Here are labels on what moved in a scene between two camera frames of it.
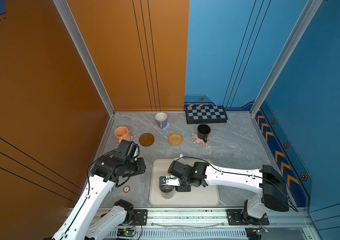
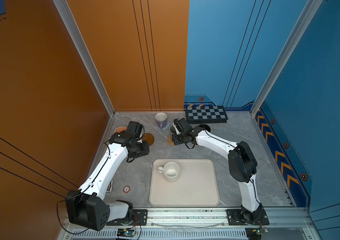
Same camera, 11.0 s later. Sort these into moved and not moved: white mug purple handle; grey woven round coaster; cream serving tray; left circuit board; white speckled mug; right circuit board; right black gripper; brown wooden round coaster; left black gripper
Moved: right black gripper; white speckled mug; left black gripper
Not moved: left circuit board; cream serving tray; right circuit board; brown wooden round coaster; white mug purple handle; grey woven round coaster
